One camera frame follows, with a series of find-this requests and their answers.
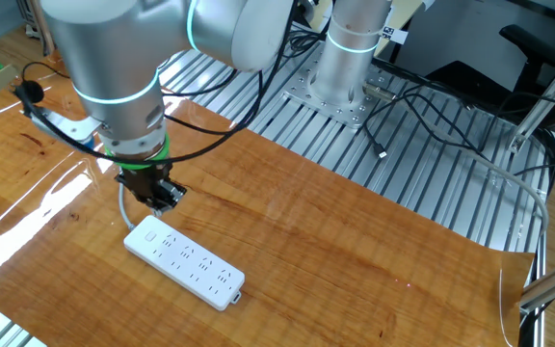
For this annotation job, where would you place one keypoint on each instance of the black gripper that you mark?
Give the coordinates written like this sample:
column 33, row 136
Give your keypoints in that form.
column 142, row 185

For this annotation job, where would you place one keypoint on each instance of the white power strip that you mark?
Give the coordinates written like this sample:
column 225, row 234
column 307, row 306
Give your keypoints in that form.
column 186, row 262

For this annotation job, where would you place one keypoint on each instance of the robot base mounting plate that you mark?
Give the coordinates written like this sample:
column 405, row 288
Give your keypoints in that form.
column 306, row 96

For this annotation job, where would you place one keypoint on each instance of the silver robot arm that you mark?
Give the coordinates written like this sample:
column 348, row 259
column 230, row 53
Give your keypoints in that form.
column 113, row 62

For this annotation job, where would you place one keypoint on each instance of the wood grain table mat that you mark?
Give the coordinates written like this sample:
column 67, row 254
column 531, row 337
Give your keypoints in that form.
column 330, row 250

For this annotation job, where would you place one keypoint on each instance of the white qr code label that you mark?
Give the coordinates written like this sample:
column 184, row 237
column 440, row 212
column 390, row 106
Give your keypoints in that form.
column 395, row 34

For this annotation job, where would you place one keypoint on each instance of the black office chair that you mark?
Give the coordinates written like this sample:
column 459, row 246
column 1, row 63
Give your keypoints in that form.
column 533, row 45

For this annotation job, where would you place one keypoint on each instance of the wrist camera with metal bracket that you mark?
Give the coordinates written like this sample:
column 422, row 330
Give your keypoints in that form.
column 65, row 127

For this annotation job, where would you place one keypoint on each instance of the slanted copper frame bar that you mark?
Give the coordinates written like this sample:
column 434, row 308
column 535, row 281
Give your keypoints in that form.
column 44, row 26

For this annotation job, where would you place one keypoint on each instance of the short aluminium frame profile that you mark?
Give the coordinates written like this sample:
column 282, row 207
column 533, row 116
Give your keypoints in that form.
column 552, row 286

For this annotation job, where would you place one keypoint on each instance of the slanted aluminium frame profile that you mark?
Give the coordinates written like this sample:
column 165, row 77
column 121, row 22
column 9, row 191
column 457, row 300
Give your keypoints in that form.
column 547, row 96

